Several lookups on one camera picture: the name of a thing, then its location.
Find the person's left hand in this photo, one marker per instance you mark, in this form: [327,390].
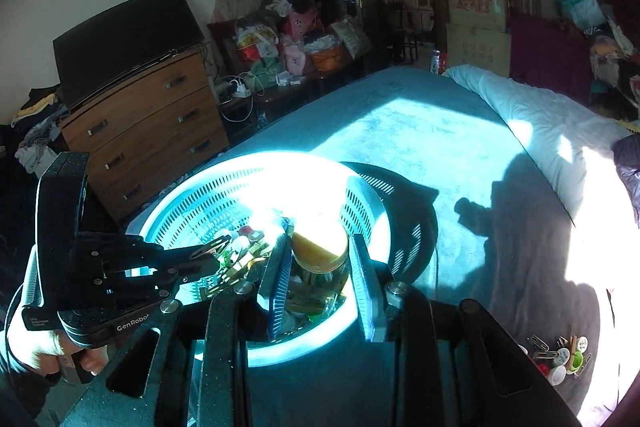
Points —
[47,349]

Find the white power strip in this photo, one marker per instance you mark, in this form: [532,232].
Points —
[240,92]

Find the glass jar with yellow lid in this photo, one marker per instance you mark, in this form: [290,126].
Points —
[320,254]

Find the red bottle cap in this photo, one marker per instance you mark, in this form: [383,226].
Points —
[541,367]

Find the white duvet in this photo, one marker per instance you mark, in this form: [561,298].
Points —
[545,122]

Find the dark quilted jacket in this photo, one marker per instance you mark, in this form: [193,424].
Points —
[629,167]

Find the blue perforated plastic basket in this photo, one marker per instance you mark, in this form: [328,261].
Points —
[200,197]

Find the white patterned bag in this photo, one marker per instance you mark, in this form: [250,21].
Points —
[354,39]

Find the pile of clothespins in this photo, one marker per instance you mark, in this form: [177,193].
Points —
[539,343]

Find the wooden dresser drawer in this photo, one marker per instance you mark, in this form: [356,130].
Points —
[150,134]
[160,172]
[135,99]

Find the light wooden clothespin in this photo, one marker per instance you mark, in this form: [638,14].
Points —
[239,264]

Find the heap of colourful clothes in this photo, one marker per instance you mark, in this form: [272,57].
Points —
[610,52]

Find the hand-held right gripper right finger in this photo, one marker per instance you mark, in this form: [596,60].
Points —
[369,289]

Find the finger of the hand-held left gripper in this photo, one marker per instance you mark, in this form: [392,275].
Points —
[197,250]
[192,277]

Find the white bottle cap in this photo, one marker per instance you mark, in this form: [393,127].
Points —
[557,374]

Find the black flat television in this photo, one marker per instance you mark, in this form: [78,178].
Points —
[125,42]

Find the red and white plastic bag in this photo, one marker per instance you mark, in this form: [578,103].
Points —
[252,46]

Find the heap of wooden clothespins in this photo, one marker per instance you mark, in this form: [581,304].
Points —
[250,239]

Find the orange bag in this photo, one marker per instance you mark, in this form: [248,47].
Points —
[327,57]

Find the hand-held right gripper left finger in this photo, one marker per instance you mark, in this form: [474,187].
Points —
[276,279]

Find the small plastic bottle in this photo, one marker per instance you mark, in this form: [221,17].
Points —
[435,62]

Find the red print cardboard box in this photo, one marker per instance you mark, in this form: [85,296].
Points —
[477,6]

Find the maroon cloth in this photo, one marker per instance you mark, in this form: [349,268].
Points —
[540,52]

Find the green bottle cap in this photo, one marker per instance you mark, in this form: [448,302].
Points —
[577,361]

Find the wooden dresser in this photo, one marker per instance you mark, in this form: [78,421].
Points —
[145,132]

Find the teal bed blanket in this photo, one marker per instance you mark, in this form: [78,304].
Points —
[425,132]

